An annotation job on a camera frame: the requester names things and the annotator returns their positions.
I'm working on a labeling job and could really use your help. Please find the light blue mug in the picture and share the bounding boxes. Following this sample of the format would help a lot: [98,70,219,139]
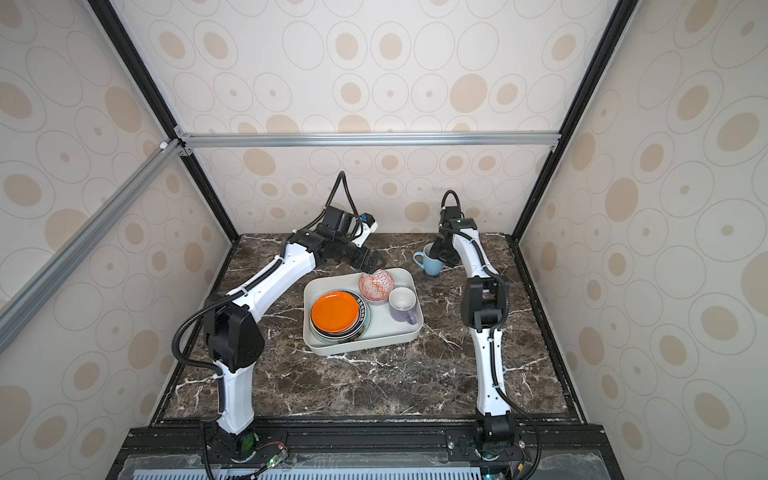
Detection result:
[413,243,445,276]

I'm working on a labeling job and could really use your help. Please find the purple bowl patterned inside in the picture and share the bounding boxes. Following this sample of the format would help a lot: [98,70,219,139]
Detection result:
[358,269,396,303]

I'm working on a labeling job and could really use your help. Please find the orange bowl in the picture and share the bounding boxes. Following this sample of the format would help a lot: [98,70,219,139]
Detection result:
[310,291,361,335]

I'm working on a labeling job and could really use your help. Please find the black round plate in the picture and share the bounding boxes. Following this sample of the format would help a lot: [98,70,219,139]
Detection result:
[309,290,366,342]

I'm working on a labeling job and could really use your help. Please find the mint green flower plate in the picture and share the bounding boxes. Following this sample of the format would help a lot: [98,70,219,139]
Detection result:
[308,290,372,346]

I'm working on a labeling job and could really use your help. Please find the purple mug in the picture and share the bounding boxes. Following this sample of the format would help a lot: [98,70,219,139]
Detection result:
[388,287,417,325]

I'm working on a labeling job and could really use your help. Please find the white plastic bin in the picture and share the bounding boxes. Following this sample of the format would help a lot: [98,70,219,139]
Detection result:
[303,273,424,356]

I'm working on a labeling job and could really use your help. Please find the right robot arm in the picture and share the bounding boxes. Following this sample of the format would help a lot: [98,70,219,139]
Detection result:
[430,205,512,417]

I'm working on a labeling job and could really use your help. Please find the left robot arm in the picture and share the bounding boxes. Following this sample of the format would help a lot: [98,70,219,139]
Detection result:
[171,206,385,437]

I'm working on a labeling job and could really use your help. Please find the horizontal aluminium rail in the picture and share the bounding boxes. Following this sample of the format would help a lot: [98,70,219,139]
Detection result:
[180,131,561,148]

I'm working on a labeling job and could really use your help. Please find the black frame post right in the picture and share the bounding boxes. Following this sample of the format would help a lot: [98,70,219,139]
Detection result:
[511,0,640,242]

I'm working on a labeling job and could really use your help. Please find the black frame post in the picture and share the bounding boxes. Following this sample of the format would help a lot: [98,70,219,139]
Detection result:
[511,0,640,242]
[87,0,240,243]

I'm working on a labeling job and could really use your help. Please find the black frame post left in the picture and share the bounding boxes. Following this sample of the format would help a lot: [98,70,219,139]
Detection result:
[87,0,240,243]

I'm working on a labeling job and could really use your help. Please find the left diagonal aluminium rail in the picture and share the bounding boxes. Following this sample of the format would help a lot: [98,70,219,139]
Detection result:
[1,139,182,350]

